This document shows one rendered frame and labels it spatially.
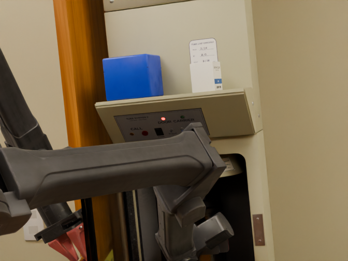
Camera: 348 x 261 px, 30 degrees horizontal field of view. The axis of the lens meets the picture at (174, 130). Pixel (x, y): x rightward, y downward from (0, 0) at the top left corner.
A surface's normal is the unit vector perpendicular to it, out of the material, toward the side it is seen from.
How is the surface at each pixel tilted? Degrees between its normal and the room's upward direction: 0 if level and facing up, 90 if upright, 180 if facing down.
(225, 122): 135
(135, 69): 90
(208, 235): 71
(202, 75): 90
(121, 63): 90
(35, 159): 56
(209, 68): 90
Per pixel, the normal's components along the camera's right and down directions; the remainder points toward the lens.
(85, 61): 0.96, -0.08
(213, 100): -0.11, 0.76
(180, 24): -0.26, 0.07
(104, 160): 0.57, -0.59
